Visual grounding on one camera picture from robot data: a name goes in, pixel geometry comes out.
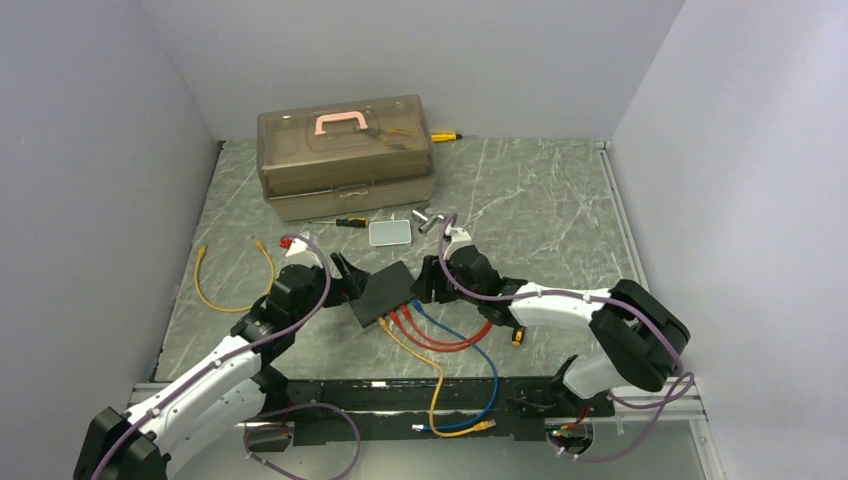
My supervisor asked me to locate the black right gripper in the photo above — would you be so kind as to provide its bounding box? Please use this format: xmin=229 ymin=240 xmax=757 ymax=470
xmin=410 ymin=255 xmax=482 ymax=306

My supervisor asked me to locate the black network switch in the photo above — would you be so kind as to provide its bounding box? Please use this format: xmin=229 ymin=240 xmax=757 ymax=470
xmin=348 ymin=261 xmax=416 ymax=329

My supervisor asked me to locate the small white switch box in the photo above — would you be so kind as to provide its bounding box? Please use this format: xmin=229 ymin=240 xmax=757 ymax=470
xmin=368 ymin=219 xmax=412 ymax=247

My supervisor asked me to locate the blue ethernet cable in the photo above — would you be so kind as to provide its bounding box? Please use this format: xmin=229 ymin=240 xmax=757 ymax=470
xmin=410 ymin=299 xmax=501 ymax=434

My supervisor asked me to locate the yellow ethernet cable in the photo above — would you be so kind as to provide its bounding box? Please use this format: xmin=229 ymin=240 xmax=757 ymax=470
xmin=376 ymin=316 xmax=498 ymax=439
xmin=192 ymin=239 xmax=277 ymax=315

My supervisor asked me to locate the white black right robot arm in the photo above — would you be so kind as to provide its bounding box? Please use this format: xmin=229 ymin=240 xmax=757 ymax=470
xmin=411 ymin=246 xmax=691 ymax=415

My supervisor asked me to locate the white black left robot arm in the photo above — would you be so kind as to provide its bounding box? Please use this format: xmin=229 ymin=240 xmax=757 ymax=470
xmin=72 ymin=251 xmax=371 ymax=479

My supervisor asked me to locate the black yellow screwdriver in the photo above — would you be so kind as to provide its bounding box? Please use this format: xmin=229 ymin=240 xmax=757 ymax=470
xmin=309 ymin=217 xmax=369 ymax=229

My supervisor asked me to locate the chrome socket adapter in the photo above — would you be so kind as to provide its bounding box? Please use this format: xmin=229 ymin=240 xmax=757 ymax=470
xmin=412 ymin=208 xmax=446 ymax=235

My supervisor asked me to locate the black orange stubby screwdriver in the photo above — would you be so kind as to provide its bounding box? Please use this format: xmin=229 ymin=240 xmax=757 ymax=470
xmin=511 ymin=327 xmax=526 ymax=346

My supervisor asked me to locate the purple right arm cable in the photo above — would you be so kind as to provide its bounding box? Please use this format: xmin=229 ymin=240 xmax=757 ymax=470
xmin=437 ymin=213 xmax=696 ymax=464

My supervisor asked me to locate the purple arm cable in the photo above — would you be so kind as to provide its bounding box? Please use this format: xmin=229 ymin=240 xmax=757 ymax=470
xmin=89 ymin=233 xmax=362 ymax=480
xmin=437 ymin=213 xmax=696 ymax=464

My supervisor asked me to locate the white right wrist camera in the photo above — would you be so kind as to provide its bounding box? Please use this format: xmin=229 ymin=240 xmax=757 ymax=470
xmin=443 ymin=226 xmax=473 ymax=248

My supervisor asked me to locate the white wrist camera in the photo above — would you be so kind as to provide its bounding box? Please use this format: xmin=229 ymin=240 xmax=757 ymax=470
xmin=443 ymin=226 xmax=473 ymax=248
xmin=279 ymin=232 xmax=321 ymax=265

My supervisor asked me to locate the long red ethernet cable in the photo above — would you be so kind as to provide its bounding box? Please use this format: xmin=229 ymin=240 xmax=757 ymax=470
xmin=389 ymin=311 xmax=495 ymax=354

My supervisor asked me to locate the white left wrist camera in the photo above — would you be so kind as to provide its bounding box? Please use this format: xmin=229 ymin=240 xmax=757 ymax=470
xmin=279 ymin=232 xmax=321 ymax=265

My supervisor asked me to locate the brown translucent toolbox pink handle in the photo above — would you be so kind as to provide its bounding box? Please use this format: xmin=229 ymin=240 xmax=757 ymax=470
xmin=256 ymin=95 xmax=438 ymax=221

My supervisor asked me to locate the yellow handled screwdriver by wall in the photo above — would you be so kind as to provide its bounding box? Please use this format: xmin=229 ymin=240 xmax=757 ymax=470
xmin=430 ymin=132 xmax=463 ymax=143

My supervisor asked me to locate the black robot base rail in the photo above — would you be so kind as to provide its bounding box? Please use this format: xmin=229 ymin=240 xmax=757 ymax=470
xmin=254 ymin=376 xmax=615 ymax=446

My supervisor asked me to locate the yellow ethernet cable in switch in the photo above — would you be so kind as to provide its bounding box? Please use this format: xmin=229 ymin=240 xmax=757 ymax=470
xmin=376 ymin=316 xmax=498 ymax=439

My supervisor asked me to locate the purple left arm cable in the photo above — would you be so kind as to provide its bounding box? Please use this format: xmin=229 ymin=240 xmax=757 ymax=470
xmin=89 ymin=233 xmax=362 ymax=480

